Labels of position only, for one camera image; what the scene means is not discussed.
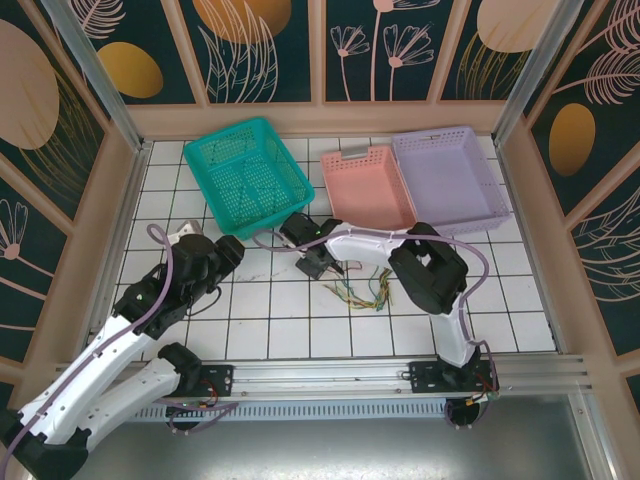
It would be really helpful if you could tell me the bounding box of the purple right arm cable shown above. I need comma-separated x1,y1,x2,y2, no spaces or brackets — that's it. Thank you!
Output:
251,225,501,431

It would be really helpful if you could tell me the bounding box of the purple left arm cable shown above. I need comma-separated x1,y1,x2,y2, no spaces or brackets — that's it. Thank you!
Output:
0,223,241,480

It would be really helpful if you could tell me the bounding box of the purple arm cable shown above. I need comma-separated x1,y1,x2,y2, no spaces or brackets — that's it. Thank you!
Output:
0,223,241,480
251,225,501,431

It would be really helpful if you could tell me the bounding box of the teal perforated plastic basket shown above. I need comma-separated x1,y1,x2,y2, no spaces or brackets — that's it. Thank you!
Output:
183,116,317,237

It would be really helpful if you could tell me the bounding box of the grey slotted cable duct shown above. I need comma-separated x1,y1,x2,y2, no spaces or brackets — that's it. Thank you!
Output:
124,402,451,422

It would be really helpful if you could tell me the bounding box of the aluminium mounting rail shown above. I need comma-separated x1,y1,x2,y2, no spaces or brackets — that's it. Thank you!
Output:
47,353,594,401

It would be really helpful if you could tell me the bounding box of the thin red cable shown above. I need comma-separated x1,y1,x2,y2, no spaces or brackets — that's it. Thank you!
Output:
322,263,397,312

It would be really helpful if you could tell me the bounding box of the aluminium corner post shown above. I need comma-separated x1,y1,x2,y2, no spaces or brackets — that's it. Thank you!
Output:
39,0,147,154
492,0,587,145

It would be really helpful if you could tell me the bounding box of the lavender perforated plastic basket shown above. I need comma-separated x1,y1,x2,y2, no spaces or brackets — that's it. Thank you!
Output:
390,124,512,237

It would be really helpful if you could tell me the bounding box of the pink perforated plastic basket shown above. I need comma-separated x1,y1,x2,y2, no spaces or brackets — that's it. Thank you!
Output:
319,145,419,234

